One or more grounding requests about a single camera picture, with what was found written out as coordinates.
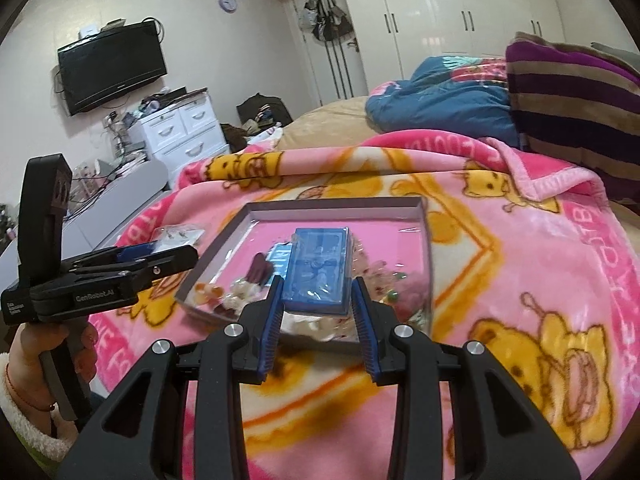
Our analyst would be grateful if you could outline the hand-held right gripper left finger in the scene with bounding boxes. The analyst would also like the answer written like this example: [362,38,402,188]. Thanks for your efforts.
[57,276,286,480]

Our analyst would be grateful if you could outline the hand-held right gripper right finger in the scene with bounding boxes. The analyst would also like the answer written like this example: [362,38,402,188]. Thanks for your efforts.
[350,276,587,480]

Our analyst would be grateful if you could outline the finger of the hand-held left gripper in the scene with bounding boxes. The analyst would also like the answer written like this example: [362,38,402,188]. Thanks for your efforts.
[61,242,157,268]
[70,245,200,287]

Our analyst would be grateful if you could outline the pink fuzzy hair clip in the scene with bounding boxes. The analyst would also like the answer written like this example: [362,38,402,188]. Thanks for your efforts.
[392,272,430,322]

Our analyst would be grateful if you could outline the grey cardboard box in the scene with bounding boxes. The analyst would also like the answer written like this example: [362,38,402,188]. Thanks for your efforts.
[175,197,434,344]

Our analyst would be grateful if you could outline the blue plastic box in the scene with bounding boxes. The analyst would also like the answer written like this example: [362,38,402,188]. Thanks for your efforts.
[280,227,355,317]

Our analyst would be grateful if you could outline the person's left forearm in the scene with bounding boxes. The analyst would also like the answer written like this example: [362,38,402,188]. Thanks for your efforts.
[0,354,77,467]

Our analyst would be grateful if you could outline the person's left hand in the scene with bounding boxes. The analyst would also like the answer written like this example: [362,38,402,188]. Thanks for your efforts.
[7,323,100,403]

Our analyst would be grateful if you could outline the clear packet with white card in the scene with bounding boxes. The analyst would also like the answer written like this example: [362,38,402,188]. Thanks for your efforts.
[151,224,207,252]

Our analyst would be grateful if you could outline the white pearl hair clip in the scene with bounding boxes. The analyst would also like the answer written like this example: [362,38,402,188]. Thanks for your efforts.
[227,280,257,312]

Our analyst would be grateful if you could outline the dotted bow hair clip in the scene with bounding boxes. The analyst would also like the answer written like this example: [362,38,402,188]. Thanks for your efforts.
[355,259,402,302]

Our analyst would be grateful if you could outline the dark purple hair clip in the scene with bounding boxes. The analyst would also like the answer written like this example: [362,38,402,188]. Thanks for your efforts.
[245,254,275,287]

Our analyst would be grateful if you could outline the yellow hair clip in bag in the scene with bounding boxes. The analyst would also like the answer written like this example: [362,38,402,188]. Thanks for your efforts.
[192,282,227,307]

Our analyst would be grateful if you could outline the light grey desk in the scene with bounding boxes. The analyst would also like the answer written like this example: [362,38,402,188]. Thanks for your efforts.
[0,159,172,287]

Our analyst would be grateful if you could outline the white drawer cabinet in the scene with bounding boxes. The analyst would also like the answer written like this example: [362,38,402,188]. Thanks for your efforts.
[126,91,232,172]

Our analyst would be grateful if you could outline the pink printed blanket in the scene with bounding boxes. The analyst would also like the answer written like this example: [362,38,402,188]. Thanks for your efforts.
[97,130,640,480]

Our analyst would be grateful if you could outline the dark bag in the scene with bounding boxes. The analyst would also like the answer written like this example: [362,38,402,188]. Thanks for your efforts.
[220,93,294,154]

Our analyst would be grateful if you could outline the tan bed sheet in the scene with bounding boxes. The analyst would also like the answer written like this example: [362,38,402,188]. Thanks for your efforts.
[275,94,397,152]

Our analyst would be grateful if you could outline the blue quilt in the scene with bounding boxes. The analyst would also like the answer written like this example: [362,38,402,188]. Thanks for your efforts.
[365,54,522,149]

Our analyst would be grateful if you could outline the white door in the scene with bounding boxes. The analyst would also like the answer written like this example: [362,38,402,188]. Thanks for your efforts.
[287,0,372,109]

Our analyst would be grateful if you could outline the hanging bags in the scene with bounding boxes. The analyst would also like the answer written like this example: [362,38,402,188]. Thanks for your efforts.
[298,0,354,44]

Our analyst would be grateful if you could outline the purple striped blanket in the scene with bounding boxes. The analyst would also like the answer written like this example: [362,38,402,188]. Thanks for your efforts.
[504,32,640,207]

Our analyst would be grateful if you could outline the white wardrobe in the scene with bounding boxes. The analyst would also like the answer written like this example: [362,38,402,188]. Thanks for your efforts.
[332,0,567,97]

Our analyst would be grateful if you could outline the red string bracelet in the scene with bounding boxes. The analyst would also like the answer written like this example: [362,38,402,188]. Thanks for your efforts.
[5,362,57,413]

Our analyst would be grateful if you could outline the black wall television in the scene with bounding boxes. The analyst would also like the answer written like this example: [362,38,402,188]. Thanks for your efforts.
[56,21,169,117]

